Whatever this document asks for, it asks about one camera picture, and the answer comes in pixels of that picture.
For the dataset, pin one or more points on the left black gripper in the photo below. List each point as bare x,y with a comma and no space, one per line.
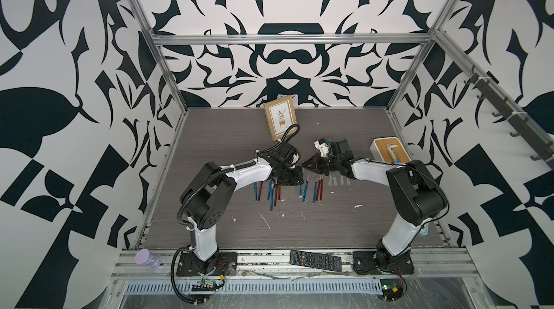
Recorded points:
298,177

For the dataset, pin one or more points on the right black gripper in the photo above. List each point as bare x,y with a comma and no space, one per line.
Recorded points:
314,164

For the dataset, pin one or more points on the red carving knife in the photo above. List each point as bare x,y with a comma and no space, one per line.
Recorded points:
321,187
318,185

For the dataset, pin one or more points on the blue knife capped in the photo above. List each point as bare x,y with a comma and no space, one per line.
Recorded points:
271,194
306,185
315,192

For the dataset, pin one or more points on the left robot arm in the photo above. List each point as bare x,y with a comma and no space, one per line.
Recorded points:
204,201

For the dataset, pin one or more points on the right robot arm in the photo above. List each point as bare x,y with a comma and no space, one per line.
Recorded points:
418,198

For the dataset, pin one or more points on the white box with wooden lid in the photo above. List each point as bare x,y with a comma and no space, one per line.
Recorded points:
389,150

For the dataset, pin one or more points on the black remote control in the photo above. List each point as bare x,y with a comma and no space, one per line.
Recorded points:
312,260

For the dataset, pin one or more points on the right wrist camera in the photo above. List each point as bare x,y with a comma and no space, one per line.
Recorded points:
324,148

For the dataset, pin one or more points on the wooden picture frame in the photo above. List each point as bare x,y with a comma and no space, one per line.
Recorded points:
280,115

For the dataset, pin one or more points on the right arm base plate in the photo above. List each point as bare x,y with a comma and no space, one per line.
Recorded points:
380,262

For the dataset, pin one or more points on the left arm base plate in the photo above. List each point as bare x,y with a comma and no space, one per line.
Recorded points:
189,265

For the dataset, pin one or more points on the white cable duct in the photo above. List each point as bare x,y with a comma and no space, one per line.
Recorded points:
263,287

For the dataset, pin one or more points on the black wall hook rail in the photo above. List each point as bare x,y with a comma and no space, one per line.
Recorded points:
508,110

